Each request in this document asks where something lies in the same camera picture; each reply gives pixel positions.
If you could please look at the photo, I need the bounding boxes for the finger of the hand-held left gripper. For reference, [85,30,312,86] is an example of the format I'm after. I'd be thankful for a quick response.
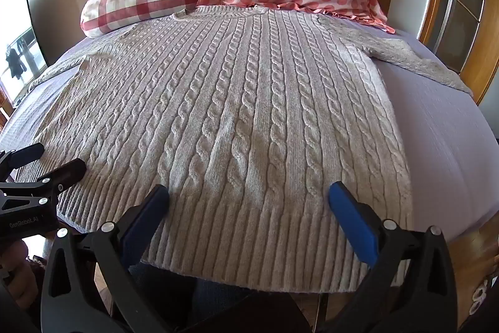
[0,144,46,172]
[0,158,87,205]

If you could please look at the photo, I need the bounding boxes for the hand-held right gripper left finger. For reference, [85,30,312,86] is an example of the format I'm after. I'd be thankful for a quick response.
[41,184,171,333]

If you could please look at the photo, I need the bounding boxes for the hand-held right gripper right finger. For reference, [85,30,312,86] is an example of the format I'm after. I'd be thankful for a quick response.
[328,181,458,333]

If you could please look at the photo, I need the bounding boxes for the beige cable-knit sweater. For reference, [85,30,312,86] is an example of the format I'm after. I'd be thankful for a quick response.
[28,4,474,295]

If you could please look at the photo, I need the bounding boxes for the person's left hand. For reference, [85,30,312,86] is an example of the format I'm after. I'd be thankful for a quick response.
[0,238,30,277]

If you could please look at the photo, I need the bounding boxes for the lavender bed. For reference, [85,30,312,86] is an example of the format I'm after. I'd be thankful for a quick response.
[0,28,499,245]

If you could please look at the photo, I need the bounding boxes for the wooden headboard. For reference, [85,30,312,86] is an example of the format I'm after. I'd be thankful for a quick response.
[418,0,499,106]

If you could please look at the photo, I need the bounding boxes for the grey panelled cabinet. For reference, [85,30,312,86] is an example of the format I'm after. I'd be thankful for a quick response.
[428,0,488,73]

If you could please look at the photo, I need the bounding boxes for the framed wall picture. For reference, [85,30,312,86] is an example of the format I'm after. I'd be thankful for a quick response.
[0,0,49,108]

